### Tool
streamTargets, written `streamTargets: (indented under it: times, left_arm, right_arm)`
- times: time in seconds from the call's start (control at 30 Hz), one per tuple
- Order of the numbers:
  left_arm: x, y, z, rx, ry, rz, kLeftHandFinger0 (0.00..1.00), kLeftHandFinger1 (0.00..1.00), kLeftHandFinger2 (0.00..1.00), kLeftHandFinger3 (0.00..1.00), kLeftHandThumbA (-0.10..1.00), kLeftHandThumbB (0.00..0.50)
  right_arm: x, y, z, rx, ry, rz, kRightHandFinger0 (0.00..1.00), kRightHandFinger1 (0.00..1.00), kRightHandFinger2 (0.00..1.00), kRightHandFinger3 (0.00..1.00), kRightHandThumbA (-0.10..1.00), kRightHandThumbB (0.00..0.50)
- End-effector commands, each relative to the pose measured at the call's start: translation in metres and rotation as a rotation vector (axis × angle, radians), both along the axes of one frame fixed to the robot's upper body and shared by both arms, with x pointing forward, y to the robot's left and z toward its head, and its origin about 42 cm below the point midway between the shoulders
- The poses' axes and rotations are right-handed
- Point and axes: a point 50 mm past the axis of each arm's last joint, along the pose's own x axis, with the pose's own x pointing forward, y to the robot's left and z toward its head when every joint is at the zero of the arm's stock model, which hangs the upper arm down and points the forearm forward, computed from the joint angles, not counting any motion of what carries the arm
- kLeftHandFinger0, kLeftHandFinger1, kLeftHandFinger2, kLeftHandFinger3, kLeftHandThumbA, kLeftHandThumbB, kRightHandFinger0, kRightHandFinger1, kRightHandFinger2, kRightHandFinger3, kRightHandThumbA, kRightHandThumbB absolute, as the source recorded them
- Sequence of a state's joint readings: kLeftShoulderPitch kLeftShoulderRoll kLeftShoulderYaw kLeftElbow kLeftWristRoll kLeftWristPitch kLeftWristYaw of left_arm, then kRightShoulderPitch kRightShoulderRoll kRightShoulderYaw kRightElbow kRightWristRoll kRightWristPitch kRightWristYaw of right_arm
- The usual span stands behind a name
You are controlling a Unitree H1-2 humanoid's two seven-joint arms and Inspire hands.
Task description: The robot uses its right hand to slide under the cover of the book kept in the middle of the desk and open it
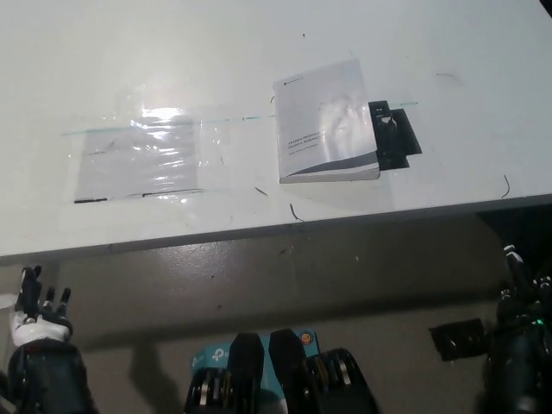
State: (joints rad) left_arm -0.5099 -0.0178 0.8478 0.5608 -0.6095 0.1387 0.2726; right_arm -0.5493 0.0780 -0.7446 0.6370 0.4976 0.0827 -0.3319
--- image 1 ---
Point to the teal router box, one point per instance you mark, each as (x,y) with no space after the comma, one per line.
(211,355)

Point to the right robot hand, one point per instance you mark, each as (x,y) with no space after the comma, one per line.
(524,310)

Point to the black block mount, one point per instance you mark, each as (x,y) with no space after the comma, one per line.
(405,138)

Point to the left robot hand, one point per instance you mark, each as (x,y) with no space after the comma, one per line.
(41,328)

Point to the white grey paperback book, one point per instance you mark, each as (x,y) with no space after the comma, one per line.
(319,125)

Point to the clear plastic film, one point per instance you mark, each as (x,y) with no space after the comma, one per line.
(172,108)

